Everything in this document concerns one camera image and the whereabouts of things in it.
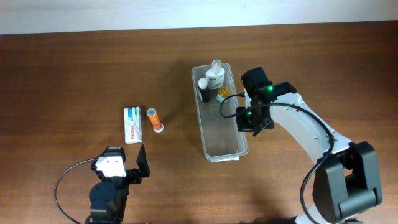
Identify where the white plastic bottle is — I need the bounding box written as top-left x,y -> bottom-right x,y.
206,60 -> 225,90

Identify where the white Panadol box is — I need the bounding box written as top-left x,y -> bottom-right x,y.
123,106 -> 142,144

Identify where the orange tablet tube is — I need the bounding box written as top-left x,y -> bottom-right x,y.
147,108 -> 164,133

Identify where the small jar gold lid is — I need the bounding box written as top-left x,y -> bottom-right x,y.
216,85 -> 231,103

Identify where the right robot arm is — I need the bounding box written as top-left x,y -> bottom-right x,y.
235,67 -> 382,223

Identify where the dark bottle white cap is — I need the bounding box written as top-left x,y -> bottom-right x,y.
198,78 -> 210,103

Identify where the clear plastic container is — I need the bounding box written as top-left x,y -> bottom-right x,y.
192,65 -> 248,162

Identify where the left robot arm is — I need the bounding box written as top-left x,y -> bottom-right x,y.
85,145 -> 150,223

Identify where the left black cable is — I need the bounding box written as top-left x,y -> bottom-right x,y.
53,157 -> 98,224

